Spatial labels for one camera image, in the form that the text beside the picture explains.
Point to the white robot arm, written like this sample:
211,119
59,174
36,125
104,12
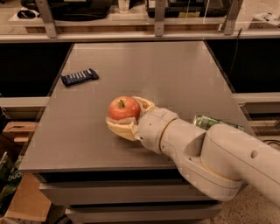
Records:
216,160

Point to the blue rxbar blueberry wrapper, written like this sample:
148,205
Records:
74,79

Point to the grey upper drawer front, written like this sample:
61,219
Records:
120,192

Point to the brown cardboard box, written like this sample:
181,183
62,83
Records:
29,205

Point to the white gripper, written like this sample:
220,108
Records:
153,125

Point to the green soda can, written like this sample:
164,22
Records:
206,122

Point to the green printed bag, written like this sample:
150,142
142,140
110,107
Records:
14,179

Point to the black tray on shelf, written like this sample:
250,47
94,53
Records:
196,8

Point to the metal shelf frame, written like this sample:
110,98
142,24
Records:
135,25

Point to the grey drawer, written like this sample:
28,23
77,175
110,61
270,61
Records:
120,192
143,213

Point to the grey lower drawer front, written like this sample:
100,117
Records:
143,213

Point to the black case on shelf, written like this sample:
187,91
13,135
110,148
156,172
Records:
79,10

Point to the red apple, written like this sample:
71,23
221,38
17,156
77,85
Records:
124,107

